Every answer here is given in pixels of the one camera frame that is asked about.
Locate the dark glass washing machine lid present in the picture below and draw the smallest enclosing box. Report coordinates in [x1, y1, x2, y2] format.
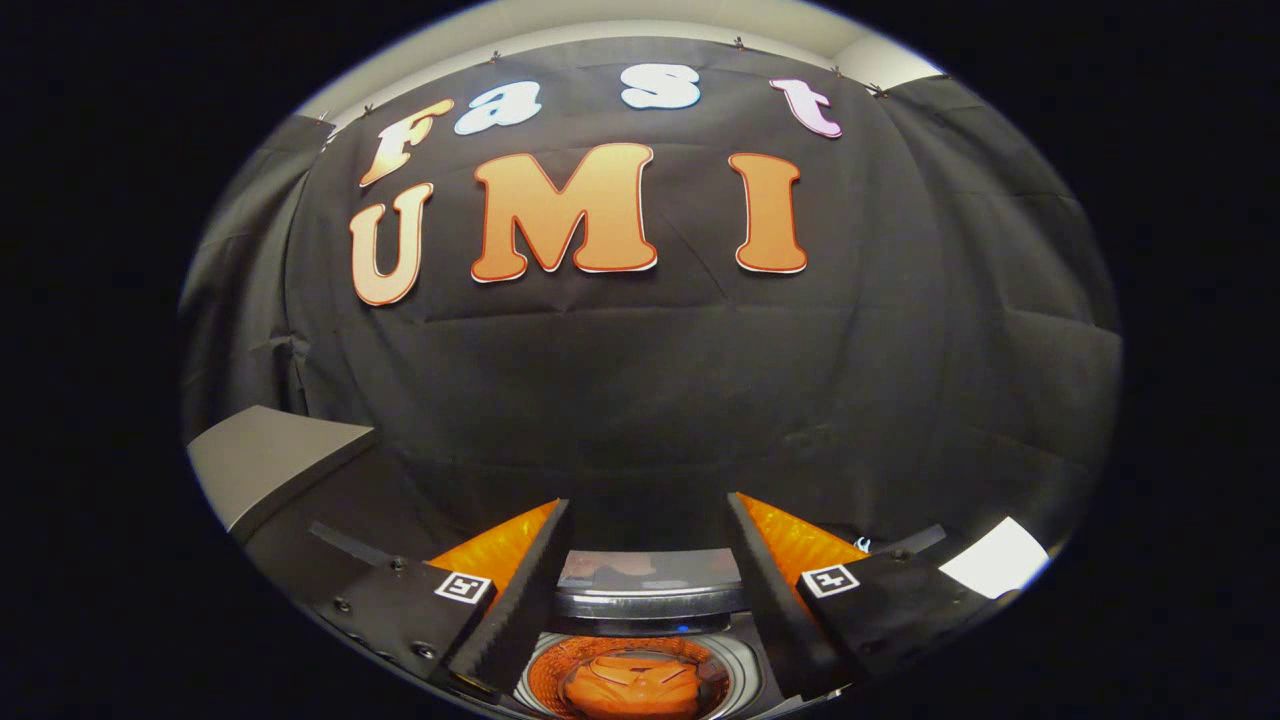
[553, 547, 747, 637]

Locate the grey cabinet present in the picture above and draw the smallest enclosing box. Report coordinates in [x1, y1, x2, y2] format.
[187, 404, 378, 543]

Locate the grey washing machine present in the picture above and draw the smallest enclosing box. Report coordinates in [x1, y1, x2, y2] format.
[500, 628, 793, 720]

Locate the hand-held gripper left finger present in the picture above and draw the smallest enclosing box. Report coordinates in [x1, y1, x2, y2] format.
[312, 498, 573, 703]

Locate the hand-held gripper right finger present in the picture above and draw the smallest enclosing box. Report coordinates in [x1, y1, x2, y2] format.
[726, 492, 991, 704]

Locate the orange polo shirt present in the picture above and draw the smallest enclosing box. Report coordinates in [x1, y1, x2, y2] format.
[560, 650, 703, 720]

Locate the black backdrop cloth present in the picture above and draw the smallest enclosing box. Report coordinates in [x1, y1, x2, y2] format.
[180, 35, 1123, 601]

